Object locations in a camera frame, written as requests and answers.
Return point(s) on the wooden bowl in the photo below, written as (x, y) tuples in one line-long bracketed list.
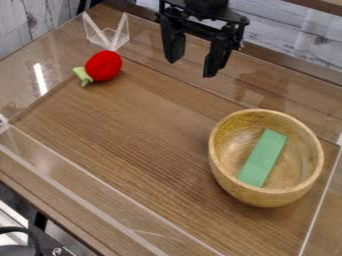
[(297, 169)]

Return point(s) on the clear acrylic tray wall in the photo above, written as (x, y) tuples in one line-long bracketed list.
[(110, 221)]

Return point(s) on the green rectangular block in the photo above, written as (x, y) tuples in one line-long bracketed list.
[(262, 158)]

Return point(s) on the red plush fruit green stem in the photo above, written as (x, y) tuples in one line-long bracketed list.
[(102, 68)]

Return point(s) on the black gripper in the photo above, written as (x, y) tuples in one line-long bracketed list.
[(204, 18)]

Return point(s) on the black metal table frame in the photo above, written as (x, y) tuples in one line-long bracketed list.
[(25, 241)]

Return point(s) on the clear acrylic corner bracket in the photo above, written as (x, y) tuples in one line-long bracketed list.
[(107, 38)]

